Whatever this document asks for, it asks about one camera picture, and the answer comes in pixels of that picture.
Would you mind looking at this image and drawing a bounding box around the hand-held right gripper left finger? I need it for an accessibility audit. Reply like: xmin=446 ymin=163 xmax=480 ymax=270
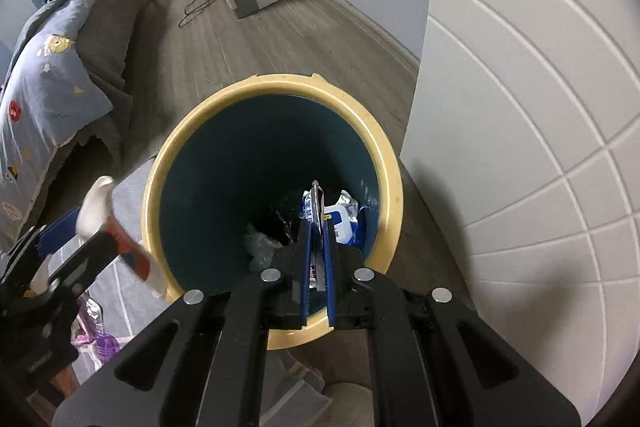
xmin=52 ymin=217 xmax=313 ymax=427

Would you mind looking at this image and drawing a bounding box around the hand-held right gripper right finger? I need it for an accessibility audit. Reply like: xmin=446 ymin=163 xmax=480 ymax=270
xmin=322 ymin=217 xmax=583 ymax=427

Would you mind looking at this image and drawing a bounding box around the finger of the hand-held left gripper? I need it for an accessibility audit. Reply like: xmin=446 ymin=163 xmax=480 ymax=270
xmin=0 ymin=214 xmax=83 ymax=285
xmin=30 ymin=229 xmax=126 ymax=299

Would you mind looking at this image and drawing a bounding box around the red white tube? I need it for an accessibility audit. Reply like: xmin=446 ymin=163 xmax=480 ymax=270
xmin=75 ymin=176 xmax=168 ymax=300

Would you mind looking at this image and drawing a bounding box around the clear plastic bag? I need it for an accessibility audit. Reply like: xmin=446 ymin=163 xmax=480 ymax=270
xmin=243 ymin=224 xmax=281 ymax=273

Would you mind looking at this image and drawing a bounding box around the purple plastic packet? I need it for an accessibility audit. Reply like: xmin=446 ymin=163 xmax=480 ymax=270
xmin=75 ymin=297 xmax=106 ymax=348

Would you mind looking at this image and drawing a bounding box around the blue white wet wipes pack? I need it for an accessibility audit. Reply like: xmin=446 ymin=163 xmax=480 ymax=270
xmin=300 ymin=189 xmax=371 ymax=248

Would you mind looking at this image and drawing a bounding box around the black plastic bag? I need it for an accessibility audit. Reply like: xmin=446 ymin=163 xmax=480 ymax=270
xmin=262 ymin=192 xmax=306 ymax=248

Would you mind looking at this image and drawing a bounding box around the teal bin with yellow rim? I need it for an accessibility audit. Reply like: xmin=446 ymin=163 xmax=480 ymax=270
xmin=141 ymin=73 xmax=404 ymax=350

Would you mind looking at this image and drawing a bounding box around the grey checked mat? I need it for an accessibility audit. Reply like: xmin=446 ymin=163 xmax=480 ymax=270
xmin=50 ymin=154 xmax=333 ymax=427

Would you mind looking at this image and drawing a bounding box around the blue printed blanket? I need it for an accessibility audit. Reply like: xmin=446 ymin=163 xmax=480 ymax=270
xmin=0 ymin=0 xmax=143 ymax=253

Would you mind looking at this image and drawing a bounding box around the white panelled wardrobe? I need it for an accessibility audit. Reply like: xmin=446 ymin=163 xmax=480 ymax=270
xmin=400 ymin=0 xmax=640 ymax=427

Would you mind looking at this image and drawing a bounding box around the black floor cable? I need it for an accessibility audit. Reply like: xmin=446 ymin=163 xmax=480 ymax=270
xmin=178 ymin=0 xmax=221 ymax=28

